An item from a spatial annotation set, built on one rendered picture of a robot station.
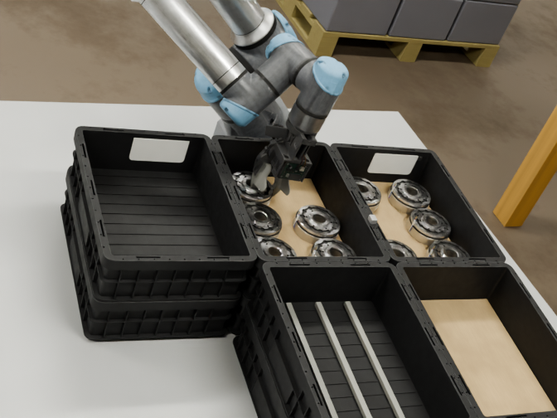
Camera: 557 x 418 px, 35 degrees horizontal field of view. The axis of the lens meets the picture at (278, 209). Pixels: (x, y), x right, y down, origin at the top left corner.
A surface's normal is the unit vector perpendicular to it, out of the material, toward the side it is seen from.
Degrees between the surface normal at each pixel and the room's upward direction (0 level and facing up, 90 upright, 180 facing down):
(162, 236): 0
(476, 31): 90
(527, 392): 0
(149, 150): 90
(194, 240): 0
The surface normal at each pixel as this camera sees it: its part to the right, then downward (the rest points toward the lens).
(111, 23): 0.30, -0.74
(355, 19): 0.37, 0.67
